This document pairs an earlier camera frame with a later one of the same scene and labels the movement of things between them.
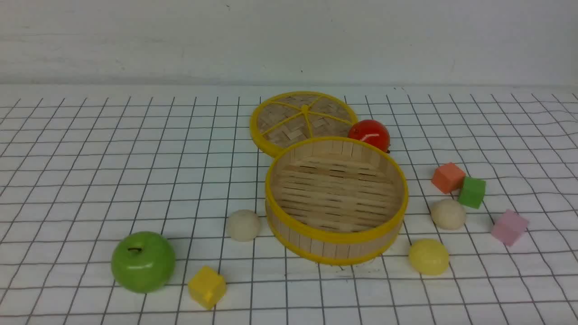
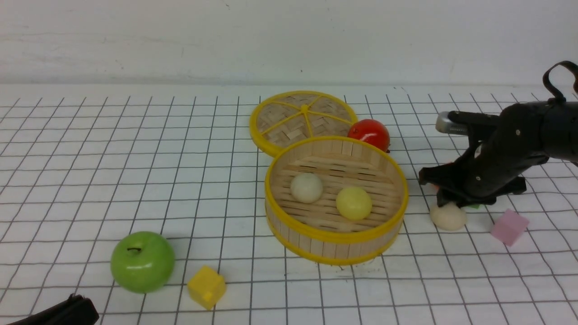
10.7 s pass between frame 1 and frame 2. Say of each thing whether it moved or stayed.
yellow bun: moved
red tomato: stayed
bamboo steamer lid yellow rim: stayed
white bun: moved
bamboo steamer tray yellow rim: stayed
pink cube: stayed
